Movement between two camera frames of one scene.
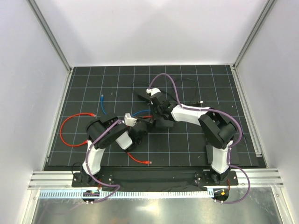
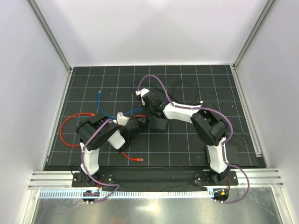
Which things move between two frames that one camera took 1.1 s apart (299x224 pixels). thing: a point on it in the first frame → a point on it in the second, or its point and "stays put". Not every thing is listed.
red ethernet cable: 146,162 → 137,159
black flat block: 234,154 stays put
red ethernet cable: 75,144 stays put
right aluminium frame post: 269,7 stays put
